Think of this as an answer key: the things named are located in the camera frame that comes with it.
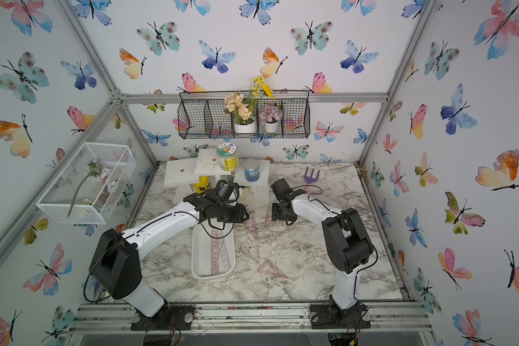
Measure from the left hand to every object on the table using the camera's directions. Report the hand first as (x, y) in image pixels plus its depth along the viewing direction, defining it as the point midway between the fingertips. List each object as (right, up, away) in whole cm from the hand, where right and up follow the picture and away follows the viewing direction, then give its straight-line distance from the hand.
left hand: (249, 215), depth 84 cm
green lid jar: (-7, +22, -4) cm, 23 cm away
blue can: (+1, +18, +4) cm, 18 cm away
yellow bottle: (-23, +11, +15) cm, 29 cm away
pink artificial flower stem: (-52, +17, -9) cm, 55 cm away
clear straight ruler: (-10, -18, +2) cm, 21 cm away
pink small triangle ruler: (+8, -21, +1) cm, 22 cm away
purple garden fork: (+29, +15, +30) cm, 44 cm away
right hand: (+13, 0, +10) cm, 17 cm away
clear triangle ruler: (+2, -16, +5) cm, 17 cm away
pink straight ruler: (-14, -16, +4) cm, 21 cm away
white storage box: (-19, -19, +2) cm, 27 cm away
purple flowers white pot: (+8, +40, +5) cm, 41 cm away
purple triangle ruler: (+1, -6, +12) cm, 13 cm away
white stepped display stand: (-31, +16, +11) cm, 37 cm away
